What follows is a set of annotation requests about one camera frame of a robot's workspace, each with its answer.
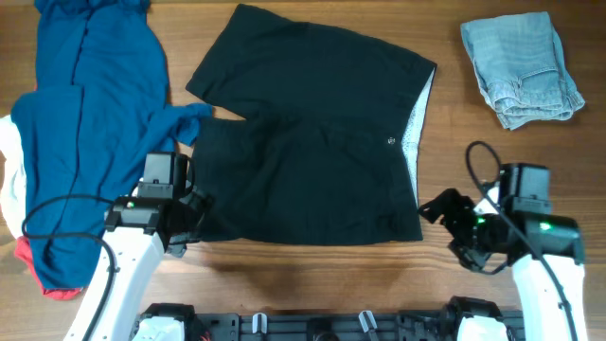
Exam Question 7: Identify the black shorts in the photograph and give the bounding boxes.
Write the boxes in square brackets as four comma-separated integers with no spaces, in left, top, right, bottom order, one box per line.
[187,5,436,245]

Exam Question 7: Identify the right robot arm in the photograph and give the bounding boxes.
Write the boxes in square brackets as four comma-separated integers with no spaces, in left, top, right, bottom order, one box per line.
[419,163,588,340]

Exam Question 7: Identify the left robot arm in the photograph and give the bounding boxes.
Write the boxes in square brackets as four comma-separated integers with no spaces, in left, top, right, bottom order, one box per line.
[65,153,207,340]

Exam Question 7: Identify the blue garment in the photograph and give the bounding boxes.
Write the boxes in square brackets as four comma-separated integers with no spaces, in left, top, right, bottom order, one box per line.
[11,1,212,289]

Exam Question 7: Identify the red garment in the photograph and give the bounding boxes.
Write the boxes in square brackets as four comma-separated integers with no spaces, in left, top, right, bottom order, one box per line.
[13,236,83,301]

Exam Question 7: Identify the white garment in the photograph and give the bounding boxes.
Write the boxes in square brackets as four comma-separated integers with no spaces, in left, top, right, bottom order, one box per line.
[1,116,27,239]

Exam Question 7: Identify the folded light blue jeans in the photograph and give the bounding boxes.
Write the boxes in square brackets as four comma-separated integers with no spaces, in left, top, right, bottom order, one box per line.
[460,11,585,130]

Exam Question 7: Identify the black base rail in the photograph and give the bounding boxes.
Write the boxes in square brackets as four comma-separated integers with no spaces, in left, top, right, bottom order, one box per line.
[196,311,440,341]

